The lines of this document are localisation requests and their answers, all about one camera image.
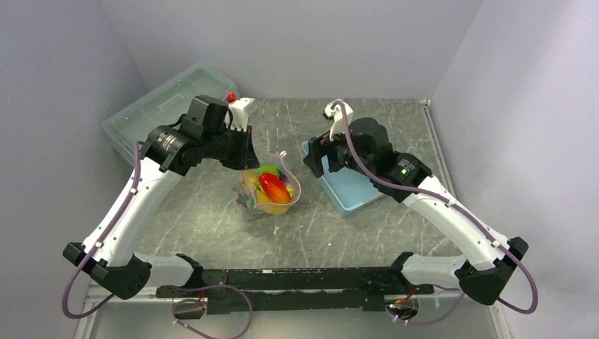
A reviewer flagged red orange mango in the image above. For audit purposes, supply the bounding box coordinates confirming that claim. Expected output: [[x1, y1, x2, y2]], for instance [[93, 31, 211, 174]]
[[259, 173, 292, 204]]

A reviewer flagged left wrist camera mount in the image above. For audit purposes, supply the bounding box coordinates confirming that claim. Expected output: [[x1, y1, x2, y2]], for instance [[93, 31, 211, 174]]
[[179, 95, 258, 140]]

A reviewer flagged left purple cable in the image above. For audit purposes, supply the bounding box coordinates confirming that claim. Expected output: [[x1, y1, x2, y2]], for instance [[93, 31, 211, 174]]
[[61, 140, 143, 320]]

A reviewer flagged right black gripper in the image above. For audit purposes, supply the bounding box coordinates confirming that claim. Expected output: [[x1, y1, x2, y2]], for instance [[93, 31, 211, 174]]
[[303, 120, 374, 177]]

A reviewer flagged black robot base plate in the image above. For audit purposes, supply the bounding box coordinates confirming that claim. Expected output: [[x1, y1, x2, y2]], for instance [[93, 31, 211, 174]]
[[156, 267, 434, 315]]

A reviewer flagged light blue plastic basket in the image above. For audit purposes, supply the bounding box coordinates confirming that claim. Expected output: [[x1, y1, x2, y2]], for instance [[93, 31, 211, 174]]
[[318, 157, 384, 217]]

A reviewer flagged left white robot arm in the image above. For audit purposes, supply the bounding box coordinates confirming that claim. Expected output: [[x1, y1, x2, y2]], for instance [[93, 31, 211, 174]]
[[63, 125, 259, 299]]

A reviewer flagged yellow banana bunch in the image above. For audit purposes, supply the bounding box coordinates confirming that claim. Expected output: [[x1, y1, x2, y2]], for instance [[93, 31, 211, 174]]
[[241, 169, 296, 215]]

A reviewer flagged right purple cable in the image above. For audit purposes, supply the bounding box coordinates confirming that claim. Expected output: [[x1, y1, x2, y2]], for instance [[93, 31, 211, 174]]
[[329, 99, 539, 327]]

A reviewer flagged small green lime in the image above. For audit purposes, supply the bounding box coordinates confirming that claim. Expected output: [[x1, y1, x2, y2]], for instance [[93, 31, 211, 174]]
[[256, 162, 280, 178]]

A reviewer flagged purple cable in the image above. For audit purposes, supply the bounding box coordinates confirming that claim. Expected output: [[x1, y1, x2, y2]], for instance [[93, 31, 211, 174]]
[[61, 140, 143, 320], [329, 99, 539, 327]]

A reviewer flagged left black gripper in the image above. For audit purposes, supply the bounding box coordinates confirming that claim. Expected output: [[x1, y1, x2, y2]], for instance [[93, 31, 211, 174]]
[[203, 122, 261, 170]]

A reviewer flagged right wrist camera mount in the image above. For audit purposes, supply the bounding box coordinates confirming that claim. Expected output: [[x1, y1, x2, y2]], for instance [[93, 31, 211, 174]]
[[323, 100, 393, 165]]

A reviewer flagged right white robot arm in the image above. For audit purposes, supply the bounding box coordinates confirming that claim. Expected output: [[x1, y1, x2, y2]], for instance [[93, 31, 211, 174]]
[[302, 134, 528, 305]]

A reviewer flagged clear green storage box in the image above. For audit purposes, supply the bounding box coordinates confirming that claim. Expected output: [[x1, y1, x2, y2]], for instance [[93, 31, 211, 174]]
[[102, 62, 239, 165]]

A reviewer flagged clear zip top bag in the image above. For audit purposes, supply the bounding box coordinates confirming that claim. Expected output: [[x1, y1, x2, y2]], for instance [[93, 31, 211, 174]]
[[232, 150, 302, 220]]

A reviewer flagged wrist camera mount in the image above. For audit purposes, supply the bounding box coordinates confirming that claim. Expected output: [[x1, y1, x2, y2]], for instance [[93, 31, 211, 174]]
[[179, 95, 258, 140], [323, 100, 393, 165]]

